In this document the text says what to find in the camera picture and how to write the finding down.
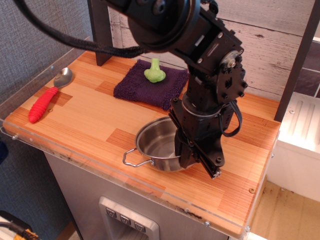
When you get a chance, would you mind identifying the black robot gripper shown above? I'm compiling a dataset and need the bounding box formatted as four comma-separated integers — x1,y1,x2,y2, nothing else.
169,98,234,179

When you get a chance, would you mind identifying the stainless steel pot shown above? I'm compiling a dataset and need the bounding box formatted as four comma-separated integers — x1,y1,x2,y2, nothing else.
122,116,185,172

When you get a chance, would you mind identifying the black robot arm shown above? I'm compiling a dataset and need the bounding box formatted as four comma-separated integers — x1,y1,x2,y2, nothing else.
107,0,248,178

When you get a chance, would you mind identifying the clear acrylic table guard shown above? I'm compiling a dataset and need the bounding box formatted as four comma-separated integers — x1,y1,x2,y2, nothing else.
3,113,280,240

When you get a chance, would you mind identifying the green toy vegetable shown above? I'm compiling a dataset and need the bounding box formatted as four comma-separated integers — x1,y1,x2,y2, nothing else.
144,58,166,83

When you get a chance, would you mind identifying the purple folded cloth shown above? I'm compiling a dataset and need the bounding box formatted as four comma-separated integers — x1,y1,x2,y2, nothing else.
113,59,189,111

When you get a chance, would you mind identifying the grey toy fridge cabinet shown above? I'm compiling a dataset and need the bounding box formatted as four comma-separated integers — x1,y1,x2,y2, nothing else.
45,153,228,240

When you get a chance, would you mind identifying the white toy sink counter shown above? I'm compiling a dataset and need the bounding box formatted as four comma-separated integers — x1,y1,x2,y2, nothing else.
266,92,320,201

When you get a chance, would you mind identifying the yellow object bottom left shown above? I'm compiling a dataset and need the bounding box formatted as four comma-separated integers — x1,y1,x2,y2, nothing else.
13,231,40,240

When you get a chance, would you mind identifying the dark vertical post right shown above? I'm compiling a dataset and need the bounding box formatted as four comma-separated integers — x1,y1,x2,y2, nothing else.
274,0,320,122

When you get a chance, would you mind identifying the dark vertical post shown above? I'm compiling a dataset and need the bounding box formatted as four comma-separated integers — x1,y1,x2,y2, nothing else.
87,0,113,67
274,0,320,122

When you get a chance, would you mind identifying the red handled metal spoon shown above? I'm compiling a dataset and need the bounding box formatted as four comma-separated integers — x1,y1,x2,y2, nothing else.
28,67,74,124

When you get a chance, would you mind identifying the dark vertical post left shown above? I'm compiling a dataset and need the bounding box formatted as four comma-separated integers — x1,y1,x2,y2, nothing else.
87,0,113,67

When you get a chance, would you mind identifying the black braided cable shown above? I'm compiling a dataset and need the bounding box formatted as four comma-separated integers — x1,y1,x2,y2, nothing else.
13,0,145,59

